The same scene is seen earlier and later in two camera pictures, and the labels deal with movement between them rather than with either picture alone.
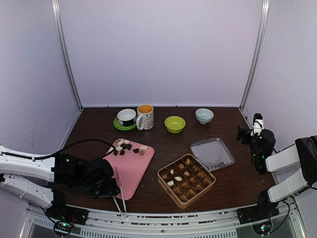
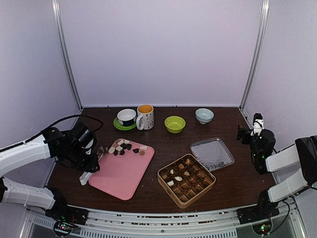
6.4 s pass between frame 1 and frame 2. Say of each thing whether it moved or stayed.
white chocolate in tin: stayed
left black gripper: moved
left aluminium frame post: stayed
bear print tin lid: stayed
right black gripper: stayed
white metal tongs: moved
